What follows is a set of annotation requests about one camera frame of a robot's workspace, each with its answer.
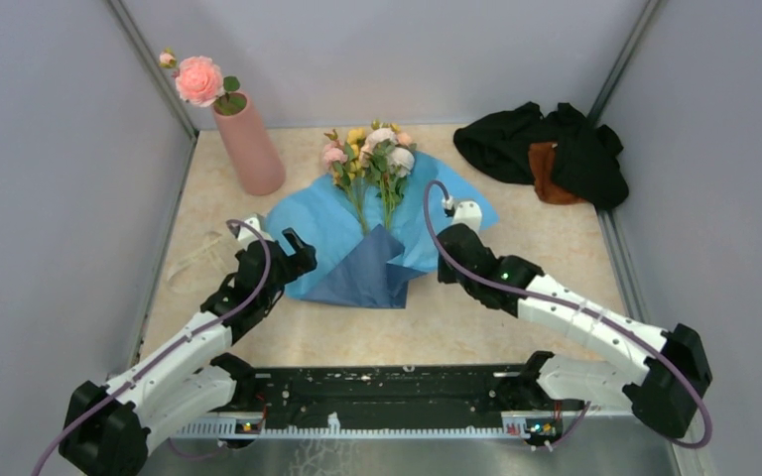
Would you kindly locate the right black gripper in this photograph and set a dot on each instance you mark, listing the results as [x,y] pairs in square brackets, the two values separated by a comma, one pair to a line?
[444,275]

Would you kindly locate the pink ceramic vase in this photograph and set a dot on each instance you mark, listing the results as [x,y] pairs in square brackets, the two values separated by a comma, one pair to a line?
[251,152]

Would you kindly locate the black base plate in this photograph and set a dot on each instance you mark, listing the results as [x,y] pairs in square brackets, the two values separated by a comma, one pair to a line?
[412,399]

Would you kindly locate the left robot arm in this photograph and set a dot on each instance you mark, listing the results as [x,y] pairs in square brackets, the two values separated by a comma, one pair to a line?
[112,428]

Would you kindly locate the brown cloth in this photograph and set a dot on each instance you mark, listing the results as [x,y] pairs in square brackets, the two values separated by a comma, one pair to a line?
[542,159]

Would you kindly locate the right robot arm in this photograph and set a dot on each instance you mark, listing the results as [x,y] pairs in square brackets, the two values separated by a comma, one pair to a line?
[660,375]

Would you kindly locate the black cloth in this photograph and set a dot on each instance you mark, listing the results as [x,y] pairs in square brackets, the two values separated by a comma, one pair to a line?
[586,161]

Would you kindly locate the blue wrapping paper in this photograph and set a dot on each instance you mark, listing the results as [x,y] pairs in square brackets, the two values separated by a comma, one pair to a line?
[372,269]

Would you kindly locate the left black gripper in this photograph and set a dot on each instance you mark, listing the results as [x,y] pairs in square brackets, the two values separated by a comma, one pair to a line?
[302,261]

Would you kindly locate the aluminium frame rail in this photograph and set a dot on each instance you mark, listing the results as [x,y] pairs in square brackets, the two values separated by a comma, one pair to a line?
[535,429]

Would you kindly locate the pink rose in vase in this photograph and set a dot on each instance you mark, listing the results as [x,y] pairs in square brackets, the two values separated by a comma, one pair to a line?
[200,82]

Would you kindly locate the mixed flower bouquet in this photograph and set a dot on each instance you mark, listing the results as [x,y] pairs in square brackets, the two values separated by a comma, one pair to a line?
[382,158]

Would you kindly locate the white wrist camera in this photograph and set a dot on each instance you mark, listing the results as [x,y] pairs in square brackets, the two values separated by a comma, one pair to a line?
[467,213]
[249,230]

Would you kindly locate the cream ribbon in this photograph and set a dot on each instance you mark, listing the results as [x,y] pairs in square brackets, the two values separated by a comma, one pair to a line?
[194,272]

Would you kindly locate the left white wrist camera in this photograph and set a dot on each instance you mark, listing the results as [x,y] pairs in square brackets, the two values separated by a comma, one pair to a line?
[249,230]

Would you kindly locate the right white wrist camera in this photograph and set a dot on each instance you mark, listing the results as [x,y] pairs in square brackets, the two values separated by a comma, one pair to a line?
[467,213]

